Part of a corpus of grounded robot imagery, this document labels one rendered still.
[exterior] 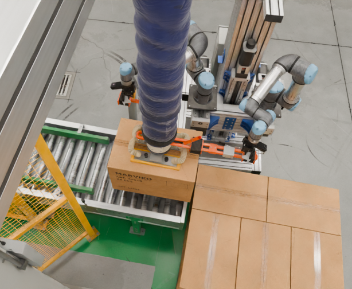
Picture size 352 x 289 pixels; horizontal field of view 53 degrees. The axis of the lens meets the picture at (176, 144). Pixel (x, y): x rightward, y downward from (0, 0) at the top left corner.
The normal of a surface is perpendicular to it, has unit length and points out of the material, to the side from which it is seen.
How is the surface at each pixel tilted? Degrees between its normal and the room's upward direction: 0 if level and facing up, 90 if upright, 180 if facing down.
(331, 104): 0
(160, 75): 81
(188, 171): 1
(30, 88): 90
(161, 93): 74
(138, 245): 0
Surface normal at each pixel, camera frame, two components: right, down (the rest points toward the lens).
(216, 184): 0.06, -0.48
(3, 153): 0.98, 0.18
